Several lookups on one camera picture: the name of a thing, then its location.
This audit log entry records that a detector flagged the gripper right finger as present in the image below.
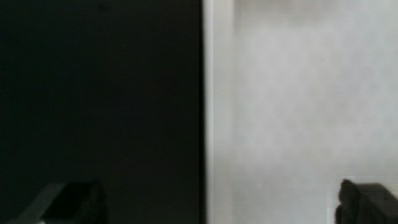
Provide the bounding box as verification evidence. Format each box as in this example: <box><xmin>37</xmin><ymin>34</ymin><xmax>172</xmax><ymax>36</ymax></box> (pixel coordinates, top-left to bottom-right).
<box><xmin>334</xmin><ymin>180</ymin><xmax>398</xmax><ymax>224</ymax></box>

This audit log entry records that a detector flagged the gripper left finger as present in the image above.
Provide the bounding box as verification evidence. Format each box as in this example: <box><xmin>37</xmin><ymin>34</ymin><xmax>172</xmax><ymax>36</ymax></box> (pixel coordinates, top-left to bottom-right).
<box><xmin>10</xmin><ymin>180</ymin><xmax>108</xmax><ymax>224</ymax></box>

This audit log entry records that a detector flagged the white desk top tray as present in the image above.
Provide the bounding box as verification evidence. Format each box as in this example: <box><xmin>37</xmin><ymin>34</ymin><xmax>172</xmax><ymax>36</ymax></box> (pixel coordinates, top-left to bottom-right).
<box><xmin>204</xmin><ymin>0</ymin><xmax>398</xmax><ymax>224</ymax></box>

